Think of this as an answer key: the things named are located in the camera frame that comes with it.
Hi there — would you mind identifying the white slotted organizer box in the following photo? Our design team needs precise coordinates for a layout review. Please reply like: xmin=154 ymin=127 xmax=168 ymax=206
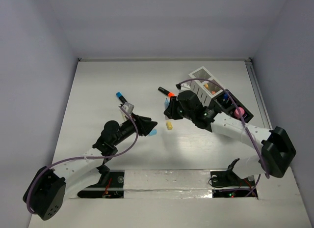
xmin=188 ymin=66 xmax=224 ymax=106

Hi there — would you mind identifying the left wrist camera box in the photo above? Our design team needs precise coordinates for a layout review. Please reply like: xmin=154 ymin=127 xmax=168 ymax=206
xmin=119 ymin=102 xmax=134 ymax=120

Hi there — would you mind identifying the black slotted organizer box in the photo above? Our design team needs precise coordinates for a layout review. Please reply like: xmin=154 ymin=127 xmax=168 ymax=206
xmin=209 ymin=90 xmax=254 ymax=123

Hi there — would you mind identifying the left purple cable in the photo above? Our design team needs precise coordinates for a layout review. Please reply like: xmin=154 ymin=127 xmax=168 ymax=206
xmin=26 ymin=107 xmax=138 ymax=215

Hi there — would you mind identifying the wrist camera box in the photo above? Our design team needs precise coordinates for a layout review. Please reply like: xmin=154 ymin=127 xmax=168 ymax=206
xmin=119 ymin=102 xmax=134 ymax=120
xmin=176 ymin=83 xmax=191 ymax=93

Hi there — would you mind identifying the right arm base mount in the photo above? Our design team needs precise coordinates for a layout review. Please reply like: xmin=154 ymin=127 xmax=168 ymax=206
xmin=208 ymin=159 xmax=258 ymax=198

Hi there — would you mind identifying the yellow marker cap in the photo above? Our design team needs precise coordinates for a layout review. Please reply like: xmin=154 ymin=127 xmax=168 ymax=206
xmin=166 ymin=121 xmax=173 ymax=130

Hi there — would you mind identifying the pink round cap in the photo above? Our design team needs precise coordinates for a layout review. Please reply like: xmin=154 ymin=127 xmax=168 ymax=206
xmin=234 ymin=107 xmax=245 ymax=118

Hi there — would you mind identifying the black highlighter orange cap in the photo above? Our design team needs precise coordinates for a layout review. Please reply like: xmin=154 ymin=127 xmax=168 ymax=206
xmin=158 ymin=87 xmax=175 ymax=97

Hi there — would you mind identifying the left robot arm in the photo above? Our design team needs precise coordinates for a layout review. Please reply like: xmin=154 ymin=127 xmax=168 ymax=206
xmin=23 ymin=114 xmax=157 ymax=221

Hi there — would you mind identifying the light blue marker cap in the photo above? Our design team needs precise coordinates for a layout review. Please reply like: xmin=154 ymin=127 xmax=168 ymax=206
xmin=149 ymin=129 xmax=157 ymax=136

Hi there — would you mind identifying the light blue marker pen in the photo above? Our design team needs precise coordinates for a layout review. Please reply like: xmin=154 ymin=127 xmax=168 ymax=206
xmin=164 ymin=98 xmax=169 ymax=109

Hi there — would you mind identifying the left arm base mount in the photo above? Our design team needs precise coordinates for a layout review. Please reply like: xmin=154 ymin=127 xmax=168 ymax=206
xmin=77 ymin=165 xmax=125 ymax=199

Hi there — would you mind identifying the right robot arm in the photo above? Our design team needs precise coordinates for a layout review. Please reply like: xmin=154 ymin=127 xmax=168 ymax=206
xmin=164 ymin=90 xmax=296 ymax=185

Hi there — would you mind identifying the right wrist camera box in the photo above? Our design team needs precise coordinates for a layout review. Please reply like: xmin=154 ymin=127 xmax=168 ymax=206
xmin=176 ymin=83 xmax=191 ymax=93

